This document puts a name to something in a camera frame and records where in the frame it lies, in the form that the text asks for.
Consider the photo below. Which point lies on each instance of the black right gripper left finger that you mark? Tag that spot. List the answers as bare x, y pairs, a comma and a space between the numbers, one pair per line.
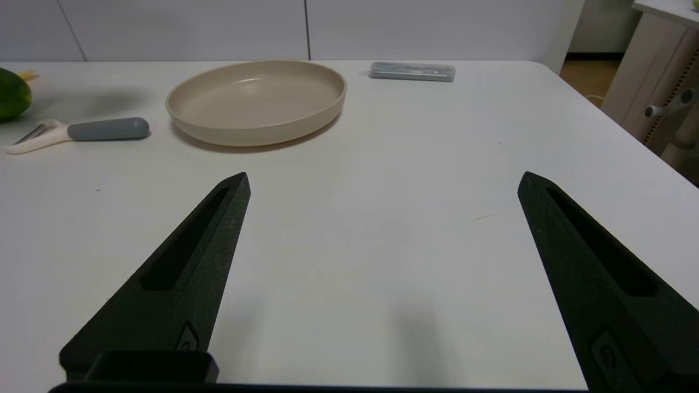
180, 284

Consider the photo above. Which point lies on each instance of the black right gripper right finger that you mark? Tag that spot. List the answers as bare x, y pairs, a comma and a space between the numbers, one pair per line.
606, 289

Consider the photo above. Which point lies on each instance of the beige round plate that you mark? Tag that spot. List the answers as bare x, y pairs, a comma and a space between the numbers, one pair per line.
256, 101

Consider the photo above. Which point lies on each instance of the white side table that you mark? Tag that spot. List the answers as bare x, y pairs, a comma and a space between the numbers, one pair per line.
663, 71

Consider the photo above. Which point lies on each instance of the green lime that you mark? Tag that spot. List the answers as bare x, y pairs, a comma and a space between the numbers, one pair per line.
12, 94

